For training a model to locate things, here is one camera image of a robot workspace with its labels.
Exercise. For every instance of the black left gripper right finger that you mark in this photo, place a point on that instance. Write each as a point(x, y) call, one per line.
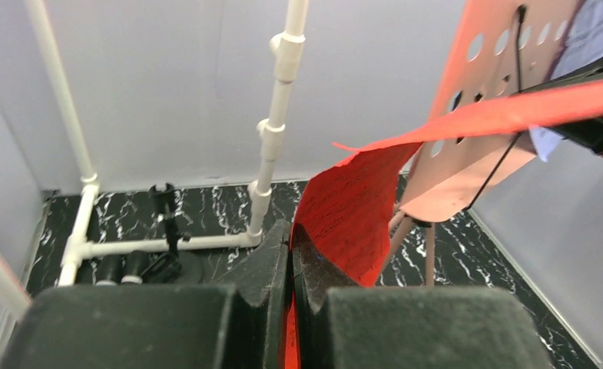
point(340, 324)

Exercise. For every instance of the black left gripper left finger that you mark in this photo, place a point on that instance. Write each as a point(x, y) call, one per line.
point(235, 320)

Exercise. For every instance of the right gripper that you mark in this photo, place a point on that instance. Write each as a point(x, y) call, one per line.
point(571, 105)

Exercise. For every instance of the red sheet music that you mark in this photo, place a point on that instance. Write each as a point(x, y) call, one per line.
point(346, 210)

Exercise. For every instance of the pink tripod music stand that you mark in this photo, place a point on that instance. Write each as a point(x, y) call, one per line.
point(478, 129)

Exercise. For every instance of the white PVC pipe frame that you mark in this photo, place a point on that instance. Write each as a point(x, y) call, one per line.
point(164, 91)

